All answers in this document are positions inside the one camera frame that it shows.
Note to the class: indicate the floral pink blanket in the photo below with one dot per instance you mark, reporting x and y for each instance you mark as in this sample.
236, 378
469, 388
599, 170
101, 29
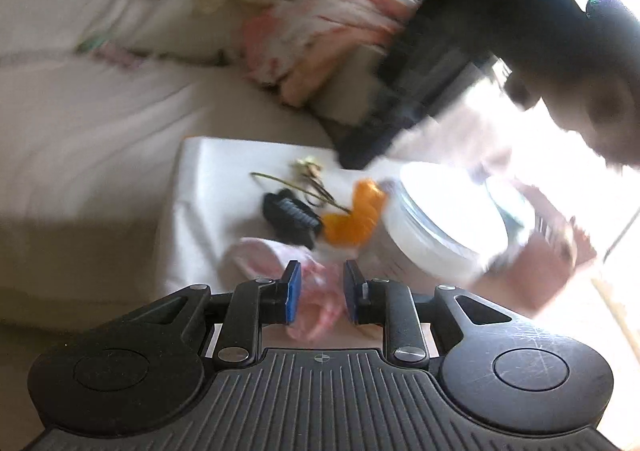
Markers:
296, 46

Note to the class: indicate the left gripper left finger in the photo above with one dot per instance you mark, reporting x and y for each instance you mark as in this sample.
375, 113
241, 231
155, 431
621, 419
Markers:
253, 304

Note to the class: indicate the pink cardboard box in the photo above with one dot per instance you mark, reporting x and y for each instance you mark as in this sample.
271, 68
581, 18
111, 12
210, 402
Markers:
547, 262

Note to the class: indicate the clear plastic jar brown label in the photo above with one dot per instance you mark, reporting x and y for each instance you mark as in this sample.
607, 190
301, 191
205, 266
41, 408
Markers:
440, 226

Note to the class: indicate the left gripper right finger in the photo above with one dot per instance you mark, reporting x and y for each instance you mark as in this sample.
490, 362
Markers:
390, 305

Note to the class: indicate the person's right hand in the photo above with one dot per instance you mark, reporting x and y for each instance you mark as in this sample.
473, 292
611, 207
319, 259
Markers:
602, 103

